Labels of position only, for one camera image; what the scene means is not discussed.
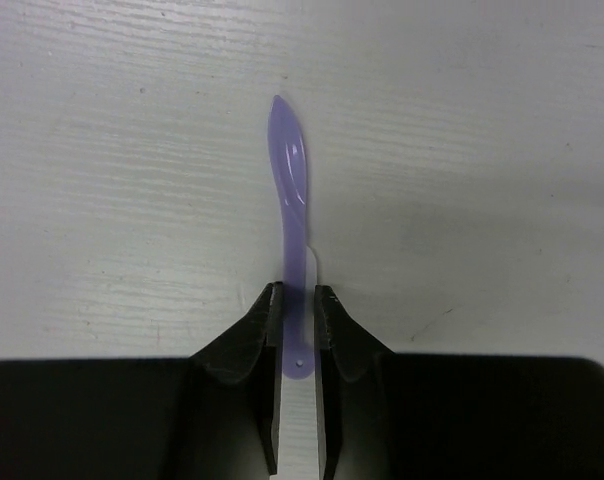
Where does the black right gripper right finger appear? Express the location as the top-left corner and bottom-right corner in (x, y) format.
(314, 285), (391, 479)

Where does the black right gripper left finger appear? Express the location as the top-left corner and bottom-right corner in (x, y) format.
(189, 282), (283, 475)

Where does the purple eyebrow razor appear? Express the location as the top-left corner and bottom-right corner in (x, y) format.
(267, 95), (315, 380)

